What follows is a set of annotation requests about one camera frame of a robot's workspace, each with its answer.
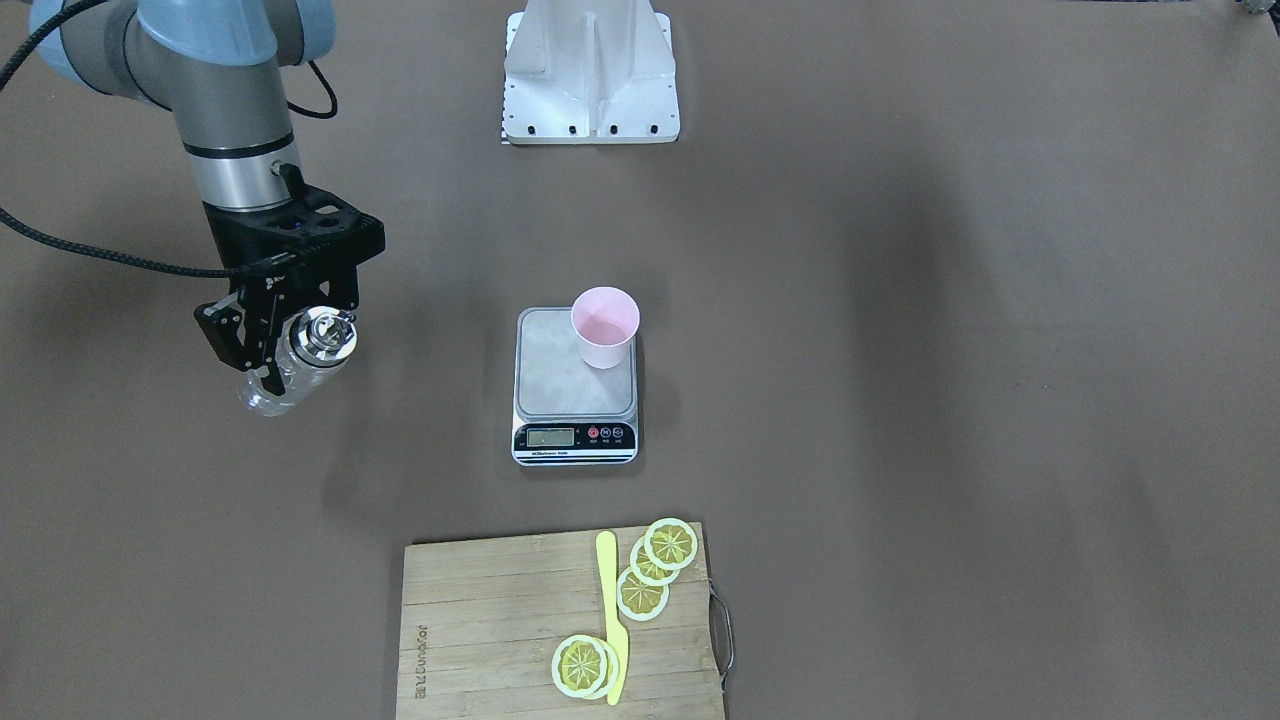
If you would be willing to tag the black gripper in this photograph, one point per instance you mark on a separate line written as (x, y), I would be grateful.
(237, 244)

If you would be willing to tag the clear glass sauce bottle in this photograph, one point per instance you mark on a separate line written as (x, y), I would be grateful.
(315, 345)

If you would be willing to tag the pink plastic cup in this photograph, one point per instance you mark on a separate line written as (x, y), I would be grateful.
(605, 320)

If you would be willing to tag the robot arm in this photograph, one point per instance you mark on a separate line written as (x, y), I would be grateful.
(214, 65)

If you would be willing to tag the digital kitchen scale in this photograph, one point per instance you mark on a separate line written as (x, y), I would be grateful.
(566, 412)

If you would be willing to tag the wooden cutting board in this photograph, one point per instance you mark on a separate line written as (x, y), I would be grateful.
(481, 619)

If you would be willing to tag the yellow plastic knife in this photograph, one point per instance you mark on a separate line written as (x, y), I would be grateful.
(616, 635)

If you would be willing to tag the lemon slice middle of three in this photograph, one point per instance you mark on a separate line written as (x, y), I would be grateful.
(646, 570)

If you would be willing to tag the lemon slice near knife tip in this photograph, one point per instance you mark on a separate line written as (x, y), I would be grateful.
(584, 667)

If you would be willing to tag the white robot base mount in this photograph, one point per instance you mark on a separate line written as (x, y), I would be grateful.
(598, 72)

